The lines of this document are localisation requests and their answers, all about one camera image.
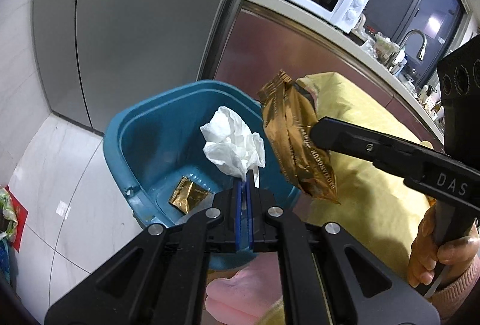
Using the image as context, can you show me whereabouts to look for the white cable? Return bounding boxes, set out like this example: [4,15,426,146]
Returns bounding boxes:
[424,265,451,298]

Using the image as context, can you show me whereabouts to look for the red paper sheet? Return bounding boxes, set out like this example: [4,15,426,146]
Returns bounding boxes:
[7,193,29,254]

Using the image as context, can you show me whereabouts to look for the white tissue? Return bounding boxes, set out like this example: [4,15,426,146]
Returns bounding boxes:
[200,106,266,188]

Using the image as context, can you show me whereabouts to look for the metal faucet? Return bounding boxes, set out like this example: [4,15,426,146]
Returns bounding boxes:
[390,30,427,73]

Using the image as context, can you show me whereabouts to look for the yellow checked tablecloth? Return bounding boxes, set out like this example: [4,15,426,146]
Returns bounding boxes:
[259,72,447,325]

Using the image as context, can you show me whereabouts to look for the large gold snack wrapper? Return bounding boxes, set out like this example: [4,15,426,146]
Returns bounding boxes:
[257,70,340,205]

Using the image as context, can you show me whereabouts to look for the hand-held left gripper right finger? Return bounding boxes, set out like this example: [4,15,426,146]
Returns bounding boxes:
[245,175,441,325]

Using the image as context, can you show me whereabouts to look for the blue plastic bin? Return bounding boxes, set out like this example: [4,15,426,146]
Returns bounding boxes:
[103,79,301,271]

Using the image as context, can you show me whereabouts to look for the person's right hand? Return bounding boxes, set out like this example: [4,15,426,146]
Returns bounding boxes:
[407,205,480,289]

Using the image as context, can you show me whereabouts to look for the glass coffee pot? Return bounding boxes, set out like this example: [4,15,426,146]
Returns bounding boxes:
[351,13,367,35]

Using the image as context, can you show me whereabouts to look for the green patterned bag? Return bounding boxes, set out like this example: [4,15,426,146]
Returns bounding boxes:
[0,186,19,237]

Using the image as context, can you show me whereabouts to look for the person's pink clothing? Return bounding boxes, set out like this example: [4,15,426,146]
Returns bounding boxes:
[206,267,286,325]

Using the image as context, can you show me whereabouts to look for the small gold wrapper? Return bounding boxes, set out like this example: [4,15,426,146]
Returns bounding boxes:
[167,176,213,215]

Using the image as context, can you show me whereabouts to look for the clear plastic bags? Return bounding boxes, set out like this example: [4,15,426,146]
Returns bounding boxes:
[364,31,403,60]

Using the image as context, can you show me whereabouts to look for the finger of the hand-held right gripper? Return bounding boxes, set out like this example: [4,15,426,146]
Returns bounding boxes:
[309,117,433,185]

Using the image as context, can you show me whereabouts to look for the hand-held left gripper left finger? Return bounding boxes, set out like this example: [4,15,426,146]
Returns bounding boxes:
[44,178,248,325]

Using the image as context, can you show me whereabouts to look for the kitchen counter cabinet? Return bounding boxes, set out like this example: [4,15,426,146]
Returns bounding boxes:
[199,0,448,148]

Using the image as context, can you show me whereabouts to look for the grey refrigerator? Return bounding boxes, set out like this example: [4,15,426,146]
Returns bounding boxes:
[32,0,256,135]

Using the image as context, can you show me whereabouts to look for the person's right forearm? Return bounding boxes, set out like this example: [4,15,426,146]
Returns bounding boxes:
[427,259,480,323]

